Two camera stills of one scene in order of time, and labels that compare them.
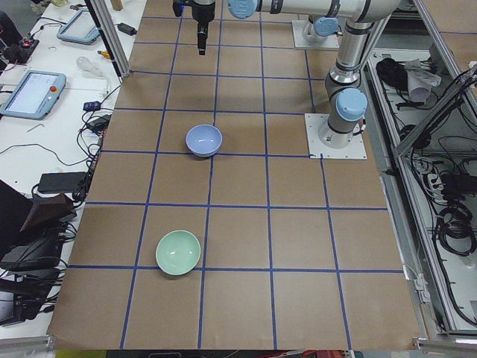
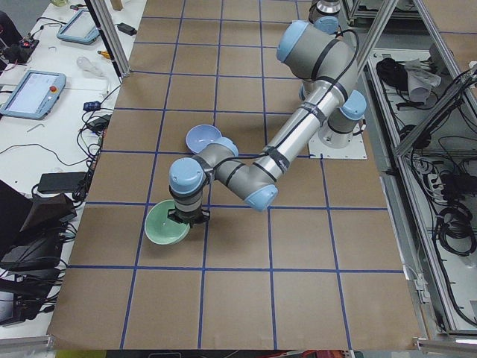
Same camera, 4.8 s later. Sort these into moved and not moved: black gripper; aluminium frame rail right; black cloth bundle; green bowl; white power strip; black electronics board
Moved: green bowl; black gripper
Not moved: black cloth bundle; white power strip; aluminium frame rail right; black electronics board
